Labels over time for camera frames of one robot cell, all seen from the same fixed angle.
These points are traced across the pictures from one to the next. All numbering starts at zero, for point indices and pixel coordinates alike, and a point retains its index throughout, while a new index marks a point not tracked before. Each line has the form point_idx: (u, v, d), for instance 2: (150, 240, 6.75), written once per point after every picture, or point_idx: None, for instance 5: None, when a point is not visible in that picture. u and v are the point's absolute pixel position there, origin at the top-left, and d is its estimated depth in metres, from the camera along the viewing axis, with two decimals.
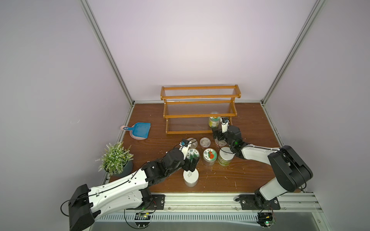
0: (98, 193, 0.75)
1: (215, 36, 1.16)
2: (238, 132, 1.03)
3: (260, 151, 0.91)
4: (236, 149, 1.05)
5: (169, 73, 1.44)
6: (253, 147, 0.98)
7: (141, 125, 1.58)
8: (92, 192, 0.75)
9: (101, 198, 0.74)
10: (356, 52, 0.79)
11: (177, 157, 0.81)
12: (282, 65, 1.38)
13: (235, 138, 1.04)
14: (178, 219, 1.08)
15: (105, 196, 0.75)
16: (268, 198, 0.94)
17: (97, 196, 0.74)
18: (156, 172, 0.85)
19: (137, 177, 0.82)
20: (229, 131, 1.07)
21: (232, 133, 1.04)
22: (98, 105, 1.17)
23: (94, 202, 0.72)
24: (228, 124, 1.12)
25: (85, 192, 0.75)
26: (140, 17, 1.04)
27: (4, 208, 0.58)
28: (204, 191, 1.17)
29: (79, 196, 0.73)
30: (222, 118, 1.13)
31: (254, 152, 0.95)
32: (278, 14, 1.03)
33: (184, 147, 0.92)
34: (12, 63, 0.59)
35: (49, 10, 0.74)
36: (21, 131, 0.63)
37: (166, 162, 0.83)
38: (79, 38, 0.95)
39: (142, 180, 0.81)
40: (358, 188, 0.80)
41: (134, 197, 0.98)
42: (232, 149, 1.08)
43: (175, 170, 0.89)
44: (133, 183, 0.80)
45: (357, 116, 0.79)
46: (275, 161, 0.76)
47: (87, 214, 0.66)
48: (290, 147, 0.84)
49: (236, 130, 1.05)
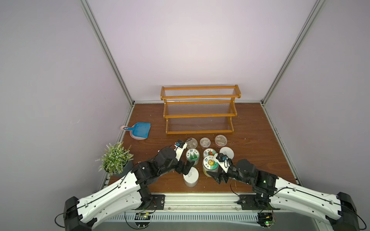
0: (86, 204, 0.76)
1: (215, 35, 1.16)
2: (253, 167, 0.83)
3: (323, 206, 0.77)
4: (261, 188, 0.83)
5: (170, 73, 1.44)
6: (296, 190, 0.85)
7: (141, 125, 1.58)
8: (81, 204, 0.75)
9: (91, 208, 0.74)
10: (356, 52, 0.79)
11: (170, 155, 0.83)
12: (282, 65, 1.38)
13: (254, 174, 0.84)
14: (178, 219, 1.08)
15: (95, 206, 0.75)
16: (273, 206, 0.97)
17: (86, 207, 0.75)
18: (148, 172, 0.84)
19: (126, 181, 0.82)
20: (244, 172, 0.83)
21: (248, 172, 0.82)
22: (98, 105, 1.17)
23: (84, 213, 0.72)
24: (230, 166, 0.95)
25: (74, 204, 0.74)
26: (139, 17, 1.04)
27: (5, 209, 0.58)
28: (204, 191, 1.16)
29: (69, 209, 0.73)
30: (219, 156, 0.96)
31: (303, 199, 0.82)
32: (278, 13, 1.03)
33: (179, 148, 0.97)
34: (14, 62, 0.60)
35: (49, 11, 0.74)
36: (21, 130, 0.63)
37: (159, 161, 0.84)
38: (79, 38, 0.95)
39: (133, 183, 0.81)
40: (358, 187, 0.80)
41: (132, 198, 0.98)
42: (258, 190, 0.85)
43: (167, 169, 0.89)
44: (123, 187, 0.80)
45: (357, 116, 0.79)
46: (356, 229, 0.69)
47: (78, 226, 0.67)
48: (346, 195, 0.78)
49: (250, 167, 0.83)
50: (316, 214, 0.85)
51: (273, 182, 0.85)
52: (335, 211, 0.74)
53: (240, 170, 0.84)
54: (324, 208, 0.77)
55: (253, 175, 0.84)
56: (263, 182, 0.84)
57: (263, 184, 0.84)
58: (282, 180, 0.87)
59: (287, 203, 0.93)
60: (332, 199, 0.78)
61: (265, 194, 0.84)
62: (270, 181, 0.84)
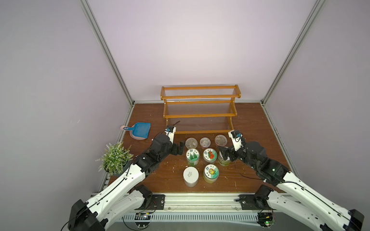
0: (97, 201, 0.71)
1: (214, 36, 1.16)
2: (262, 151, 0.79)
3: (329, 214, 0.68)
4: (266, 174, 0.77)
5: (170, 73, 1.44)
6: (303, 188, 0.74)
7: (141, 125, 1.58)
8: (91, 203, 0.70)
9: (104, 204, 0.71)
10: (356, 52, 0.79)
11: (163, 140, 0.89)
12: (282, 65, 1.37)
13: (260, 158, 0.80)
14: (178, 219, 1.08)
15: (107, 200, 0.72)
16: (270, 205, 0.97)
17: (98, 204, 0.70)
18: (149, 160, 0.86)
19: (132, 173, 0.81)
20: (250, 151, 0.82)
21: (256, 152, 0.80)
22: (97, 105, 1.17)
23: (98, 210, 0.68)
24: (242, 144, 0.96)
25: (83, 207, 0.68)
26: (139, 16, 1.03)
27: (5, 210, 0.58)
28: (204, 191, 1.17)
29: (77, 213, 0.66)
30: (233, 133, 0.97)
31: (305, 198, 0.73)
32: (279, 14, 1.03)
33: (170, 133, 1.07)
34: (14, 62, 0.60)
35: (49, 11, 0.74)
36: (21, 130, 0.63)
37: (155, 148, 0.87)
38: (80, 38, 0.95)
39: (138, 173, 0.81)
40: (357, 188, 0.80)
41: (135, 197, 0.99)
42: (260, 175, 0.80)
43: (165, 155, 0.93)
44: (131, 178, 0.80)
45: (357, 116, 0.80)
46: None
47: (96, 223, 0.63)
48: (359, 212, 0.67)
49: (260, 149, 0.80)
50: (311, 221, 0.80)
51: (283, 173, 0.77)
52: (340, 224, 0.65)
53: (248, 148, 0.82)
54: (330, 217, 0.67)
55: (261, 159, 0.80)
56: (271, 170, 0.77)
57: (268, 170, 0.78)
58: (292, 175, 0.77)
59: (285, 205, 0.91)
60: (342, 212, 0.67)
61: (269, 181, 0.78)
62: (280, 171, 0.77)
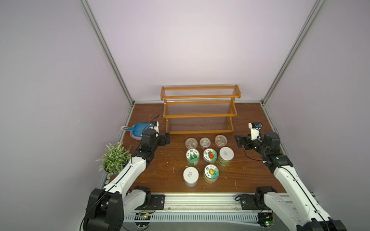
0: (114, 184, 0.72)
1: (214, 36, 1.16)
2: (276, 139, 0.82)
3: (304, 206, 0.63)
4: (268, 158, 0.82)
5: (170, 73, 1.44)
6: (295, 178, 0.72)
7: (141, 125, 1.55)
8: (109, 186, 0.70)
9: (122, 185, 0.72)
10: (356, 52, 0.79)
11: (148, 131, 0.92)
12: (282, 65, 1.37)
13: (270, 144, 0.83)
14: (178, 219, 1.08)
15: (124, 182, 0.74)
16: (266, 202, 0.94)
17: (116, 186, 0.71)
18: (144, 153, 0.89)
19: (134, 160, 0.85)
20: (265, 135, 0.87)
21: (270, 138, 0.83)
22: (97, 105, 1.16)
23: (119, 189, 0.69)
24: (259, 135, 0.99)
25: (102, 192, 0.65)
26: (140, 16, 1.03)
27: (5, 210, 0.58)
28: (205, 191, 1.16)
29: (99, 198, 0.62)
30: (256, 122, 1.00)
31: (290, 187, 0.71)
32: (279, 13, 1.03)
33: (155, 127, 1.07)
34: (14, 63, 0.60)
35: (49, 11, 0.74)
36: (21, 130, 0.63)
37: (147, 141, 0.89)
38: (79, 38, 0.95)
39: (140, 159, 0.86)
40: (357, 189, 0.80)
41: (137, 191, 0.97)
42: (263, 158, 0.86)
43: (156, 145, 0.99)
44: (136, 163, 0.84)
45: (357, 116, 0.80)
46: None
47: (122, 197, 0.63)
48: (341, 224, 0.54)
49: (276, 136, 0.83)
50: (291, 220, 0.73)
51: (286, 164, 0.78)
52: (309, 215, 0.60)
53: (268, 134, 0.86)
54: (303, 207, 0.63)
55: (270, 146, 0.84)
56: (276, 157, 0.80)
57: (272, 157, 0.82)
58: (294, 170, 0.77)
59: (279, 202, 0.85)
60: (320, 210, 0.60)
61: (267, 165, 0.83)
62: (284, 162, 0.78)
